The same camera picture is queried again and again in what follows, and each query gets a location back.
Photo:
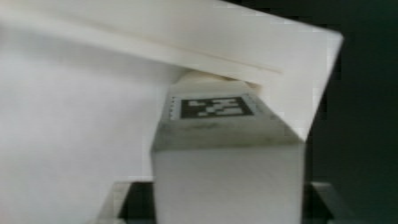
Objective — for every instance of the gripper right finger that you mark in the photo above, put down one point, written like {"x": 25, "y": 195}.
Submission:
{"x": 325, "y": 209}

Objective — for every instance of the white table leg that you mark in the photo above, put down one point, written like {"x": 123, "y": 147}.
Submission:
{"x": 226, "y": 157}

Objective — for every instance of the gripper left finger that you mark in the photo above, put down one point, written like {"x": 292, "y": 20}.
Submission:
{"x": 128, "y": 206}

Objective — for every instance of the white square table top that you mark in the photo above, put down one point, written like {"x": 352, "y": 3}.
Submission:
{"x": 94, "y": 54}

